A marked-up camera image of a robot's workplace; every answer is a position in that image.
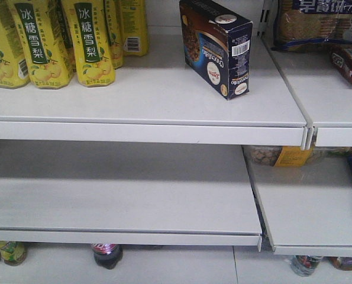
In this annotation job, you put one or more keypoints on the dark blue cookie box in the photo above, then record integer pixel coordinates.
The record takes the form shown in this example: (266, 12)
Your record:
(217, 44)

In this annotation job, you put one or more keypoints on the white store shelving unit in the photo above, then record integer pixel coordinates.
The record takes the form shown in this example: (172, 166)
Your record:
(156, 157)

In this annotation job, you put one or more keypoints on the yellow labelled biscuit tub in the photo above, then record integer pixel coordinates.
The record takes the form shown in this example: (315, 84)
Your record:
(289, 156)

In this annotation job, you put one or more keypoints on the yellow pear drink bottle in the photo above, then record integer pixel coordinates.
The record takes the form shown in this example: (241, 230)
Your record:
(86, 20)
(45, 53)
(134, 27)
(114, 33)
(13, 67)

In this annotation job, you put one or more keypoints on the dark cola bottle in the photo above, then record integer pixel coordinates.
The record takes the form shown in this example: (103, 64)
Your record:
(107, 255)

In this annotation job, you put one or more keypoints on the clear breakfast biscuit bag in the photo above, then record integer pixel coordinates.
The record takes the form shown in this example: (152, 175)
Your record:
(311, 25)

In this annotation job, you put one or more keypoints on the clear bottle red label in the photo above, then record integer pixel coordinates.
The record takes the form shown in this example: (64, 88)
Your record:
(305, 265)

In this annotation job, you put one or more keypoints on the green tea bottle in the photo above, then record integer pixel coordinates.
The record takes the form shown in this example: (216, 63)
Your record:
(13, 253)

